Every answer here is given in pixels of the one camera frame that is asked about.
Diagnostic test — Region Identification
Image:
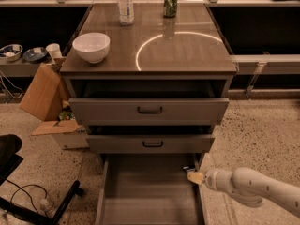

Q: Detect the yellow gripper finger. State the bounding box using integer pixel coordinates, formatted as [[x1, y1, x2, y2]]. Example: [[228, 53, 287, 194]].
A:
[[187, 172, 204, 185]]

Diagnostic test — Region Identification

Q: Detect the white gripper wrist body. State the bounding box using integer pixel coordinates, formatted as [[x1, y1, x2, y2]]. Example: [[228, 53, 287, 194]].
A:
[[205, 169, 234, 191]]

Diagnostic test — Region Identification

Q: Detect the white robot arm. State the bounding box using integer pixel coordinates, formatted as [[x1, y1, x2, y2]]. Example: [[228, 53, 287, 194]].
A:
[[186, 167, 300, 218]]

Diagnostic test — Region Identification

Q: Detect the open bottom drawer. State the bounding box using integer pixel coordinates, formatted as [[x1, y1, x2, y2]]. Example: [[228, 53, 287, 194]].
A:
[[95, 154, 205, 225]]

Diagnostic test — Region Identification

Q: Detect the grey drawer cabinet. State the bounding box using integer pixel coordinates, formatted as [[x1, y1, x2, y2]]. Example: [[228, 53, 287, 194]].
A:
[[59, 2, 238, 161]]

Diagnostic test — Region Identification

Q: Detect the white cardboard box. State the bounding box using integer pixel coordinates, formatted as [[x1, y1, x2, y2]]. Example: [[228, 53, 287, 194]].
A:
[[32, 120, 88, 149]]

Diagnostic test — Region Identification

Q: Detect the white ceramic bowl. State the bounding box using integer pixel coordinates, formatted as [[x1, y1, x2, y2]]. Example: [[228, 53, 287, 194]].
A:
[[72, 33, 111, 64]]

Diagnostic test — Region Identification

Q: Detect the open cardboard box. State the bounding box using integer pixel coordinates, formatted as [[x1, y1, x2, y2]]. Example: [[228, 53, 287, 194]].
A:
[[20, 63, 70, 121]]

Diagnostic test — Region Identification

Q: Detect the green soda can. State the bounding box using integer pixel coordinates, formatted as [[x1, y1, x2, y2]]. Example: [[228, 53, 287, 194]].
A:
[[164, 0, 177, 18]]

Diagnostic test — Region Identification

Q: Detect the white paper cup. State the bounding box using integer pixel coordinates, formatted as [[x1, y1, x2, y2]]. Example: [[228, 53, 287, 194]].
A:
[[46, 43, 62, 60]]

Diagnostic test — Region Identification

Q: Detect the clear plastic water bottle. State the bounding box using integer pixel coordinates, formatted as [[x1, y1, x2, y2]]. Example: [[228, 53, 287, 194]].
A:
[[117, 0, 134, 25]]

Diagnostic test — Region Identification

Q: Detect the dark blue plate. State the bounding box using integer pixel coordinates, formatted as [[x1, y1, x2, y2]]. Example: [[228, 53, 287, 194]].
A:
[[22, 47, 48, 63]]

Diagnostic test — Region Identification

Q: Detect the low grey shelf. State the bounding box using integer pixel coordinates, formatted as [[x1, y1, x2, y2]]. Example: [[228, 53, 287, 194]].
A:
[[0, 57, 67, 78]]

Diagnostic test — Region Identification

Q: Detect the blue patterned bowl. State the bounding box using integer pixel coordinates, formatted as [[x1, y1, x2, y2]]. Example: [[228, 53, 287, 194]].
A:
[[0, 44, 23, 62]]

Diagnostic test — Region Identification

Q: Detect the top drawer with handle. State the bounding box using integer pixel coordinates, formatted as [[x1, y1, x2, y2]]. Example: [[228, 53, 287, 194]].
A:
[[69, 98, 229, 126]]

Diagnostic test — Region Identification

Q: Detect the drawer with handle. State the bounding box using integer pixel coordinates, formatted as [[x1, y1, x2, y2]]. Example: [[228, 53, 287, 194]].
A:
[[69, 98, 229, 126], [87, 134, 215, 154]]

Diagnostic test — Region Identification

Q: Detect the middle drawer with handle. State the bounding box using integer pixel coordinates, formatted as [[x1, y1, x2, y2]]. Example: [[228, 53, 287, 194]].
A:
[[87, 134, 215, 154]]

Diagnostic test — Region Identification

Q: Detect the black cable on floor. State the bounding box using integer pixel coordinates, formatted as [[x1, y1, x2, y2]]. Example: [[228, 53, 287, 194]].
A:
[[5, 178, 50, 216]]

